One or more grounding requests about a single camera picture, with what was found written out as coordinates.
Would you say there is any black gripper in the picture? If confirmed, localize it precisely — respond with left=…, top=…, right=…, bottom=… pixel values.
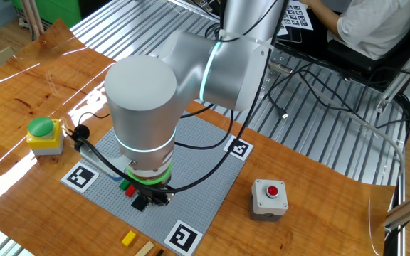
left=133, top=181, right=174, bottom=208

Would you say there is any wide black Lego plate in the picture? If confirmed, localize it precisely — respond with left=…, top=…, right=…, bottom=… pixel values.
left=130, top=195, right=149, bottom=213

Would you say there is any yellow Lego brick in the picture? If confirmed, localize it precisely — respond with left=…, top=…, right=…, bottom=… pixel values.
left=120, top=230, right=137, bottom=247

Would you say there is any operator bare forearm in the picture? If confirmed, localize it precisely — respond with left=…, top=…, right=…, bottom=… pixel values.
left=299, top=0, right=342, bottom=35

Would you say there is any grey Lego baseplate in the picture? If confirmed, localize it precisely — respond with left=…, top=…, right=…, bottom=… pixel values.
left=61, top=113, right=255, bottom=256

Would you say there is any long tan Lego brick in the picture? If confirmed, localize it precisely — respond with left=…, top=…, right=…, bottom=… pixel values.
left=133, top=240, right=155, bottom=256

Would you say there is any paper fiducial marker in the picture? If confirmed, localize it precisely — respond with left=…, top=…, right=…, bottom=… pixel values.
left=61, top=161, right=100, bottom=194
left=163, top=219, right=204, bottom=256
left=223, top=134, right=255, bottom=161

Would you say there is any red push button box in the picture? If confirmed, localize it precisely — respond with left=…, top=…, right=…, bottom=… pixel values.
left=249, top=178, right=290, bottom=222

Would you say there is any green button yellow box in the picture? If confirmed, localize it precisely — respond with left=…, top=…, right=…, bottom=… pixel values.
left=26, top=116, right=65, bottom=156

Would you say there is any orange wooden board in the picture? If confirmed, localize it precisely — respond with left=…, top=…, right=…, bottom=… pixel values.
left=0, top=17, right=396, bottom=256

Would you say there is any green storage box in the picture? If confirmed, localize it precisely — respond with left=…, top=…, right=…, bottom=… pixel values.
left=11, top=0, right=83, bottom=28

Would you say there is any wooden stick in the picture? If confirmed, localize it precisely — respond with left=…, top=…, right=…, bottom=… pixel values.
left=19, top=0, right=38, bottom=38
left=29, top=0, right=46, bottom=36

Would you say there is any printed marker sheet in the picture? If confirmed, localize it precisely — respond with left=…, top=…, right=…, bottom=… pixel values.
left=278, top=0, right=315, bottom=31

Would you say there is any black fabric chair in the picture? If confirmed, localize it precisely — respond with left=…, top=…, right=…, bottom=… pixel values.
left=275, top=17, right=410, bottom=97

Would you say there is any operator white shirt torso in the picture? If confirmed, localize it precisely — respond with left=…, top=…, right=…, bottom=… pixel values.
left=327, top=0, right=410, bottom=60

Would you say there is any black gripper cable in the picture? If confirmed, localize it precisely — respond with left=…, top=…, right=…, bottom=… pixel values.
left=64, top=0, right=290, bottom=195

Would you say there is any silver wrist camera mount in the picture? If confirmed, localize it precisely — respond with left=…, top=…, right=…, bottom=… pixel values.
left=78, top=144, right=133, bottom=178

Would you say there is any black USB cable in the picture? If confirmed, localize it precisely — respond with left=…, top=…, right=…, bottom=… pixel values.
left=267, top=63, right=410, bottom=131

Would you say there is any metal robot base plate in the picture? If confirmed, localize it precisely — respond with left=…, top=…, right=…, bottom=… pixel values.
left=260, top=49, right=293, bottom=96

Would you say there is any black cable coil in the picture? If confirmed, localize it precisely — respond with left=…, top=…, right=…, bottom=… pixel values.
left=204, top=21, right=227, bottom=40

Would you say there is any grey cable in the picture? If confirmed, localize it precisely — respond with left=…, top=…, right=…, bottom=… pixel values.
left=307, top=87, right=405, bottom=178

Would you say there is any aluminium frame profile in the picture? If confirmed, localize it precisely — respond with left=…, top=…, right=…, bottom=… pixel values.
left=382, top=184, right=410, bottom=232
left=375, top=28, right=410, bottom=114

